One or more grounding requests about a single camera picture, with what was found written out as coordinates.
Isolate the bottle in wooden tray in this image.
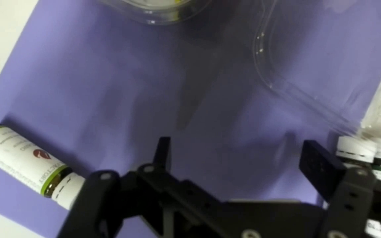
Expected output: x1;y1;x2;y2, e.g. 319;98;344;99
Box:
331;134;378;213

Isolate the clear plastic box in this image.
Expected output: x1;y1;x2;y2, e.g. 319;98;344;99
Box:
99;0;381;135

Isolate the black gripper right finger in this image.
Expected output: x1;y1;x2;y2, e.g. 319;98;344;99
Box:
299;140;352;208

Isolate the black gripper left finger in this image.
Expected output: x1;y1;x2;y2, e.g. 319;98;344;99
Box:
153;136;171;171

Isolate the white bottle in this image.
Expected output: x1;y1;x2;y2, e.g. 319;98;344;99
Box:
0;126;85;210

